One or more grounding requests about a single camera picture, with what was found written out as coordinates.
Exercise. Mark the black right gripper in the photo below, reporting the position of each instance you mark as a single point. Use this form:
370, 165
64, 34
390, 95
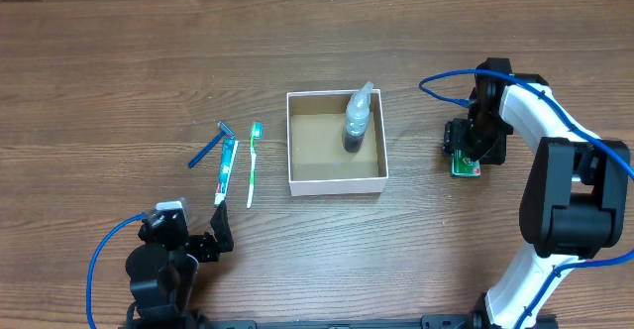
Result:
454, 140

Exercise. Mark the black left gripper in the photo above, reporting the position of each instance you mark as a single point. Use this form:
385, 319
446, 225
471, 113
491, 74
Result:
221, 224

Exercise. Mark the green soap packet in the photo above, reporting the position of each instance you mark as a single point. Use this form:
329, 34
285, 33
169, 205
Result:
462, 166

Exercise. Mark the blue disposable razor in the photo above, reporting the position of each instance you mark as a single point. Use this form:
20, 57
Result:
225, 132

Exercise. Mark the clear bottle with dark liquid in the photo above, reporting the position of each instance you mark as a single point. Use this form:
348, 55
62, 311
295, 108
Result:
357, 118

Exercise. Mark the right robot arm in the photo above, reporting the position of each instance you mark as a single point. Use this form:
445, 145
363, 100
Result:
574, 200

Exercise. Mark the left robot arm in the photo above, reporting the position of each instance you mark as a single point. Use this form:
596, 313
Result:
163, 270

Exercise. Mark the teal toothpaste tube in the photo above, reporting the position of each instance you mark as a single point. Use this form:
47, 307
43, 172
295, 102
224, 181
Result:
229, 150

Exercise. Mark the green white toothbrush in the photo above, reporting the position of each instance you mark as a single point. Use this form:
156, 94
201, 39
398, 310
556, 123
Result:
256, 133

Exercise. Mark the white cardboard box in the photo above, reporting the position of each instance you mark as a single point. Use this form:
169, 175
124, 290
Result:
317, 162

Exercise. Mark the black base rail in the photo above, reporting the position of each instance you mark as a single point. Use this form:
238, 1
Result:
436, 321

